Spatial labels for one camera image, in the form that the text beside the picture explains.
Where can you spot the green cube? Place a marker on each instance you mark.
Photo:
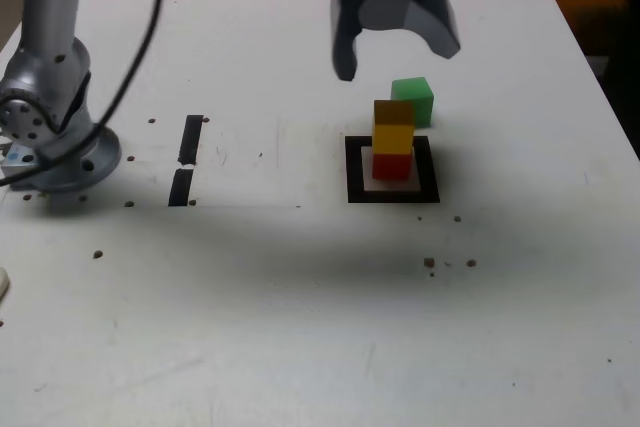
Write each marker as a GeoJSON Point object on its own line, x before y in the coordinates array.
{"type": "Point", "coordinates": [420, 97]}

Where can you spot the yellow cube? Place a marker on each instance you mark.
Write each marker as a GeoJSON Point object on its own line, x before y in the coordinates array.
{"type": "Point", "coordinates": [394, 137]}

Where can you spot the red cube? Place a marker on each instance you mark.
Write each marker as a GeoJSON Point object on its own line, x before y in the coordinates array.
{"type": "Point", "coordinates": [392, 167]}

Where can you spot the black tape square outline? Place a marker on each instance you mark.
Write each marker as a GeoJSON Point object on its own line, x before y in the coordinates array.
{"type": "Point", "coordinates": [352, 172]}

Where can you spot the black tape strip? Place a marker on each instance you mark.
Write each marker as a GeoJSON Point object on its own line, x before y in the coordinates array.
{"type": "Point", "coordinates": [192, 137]}

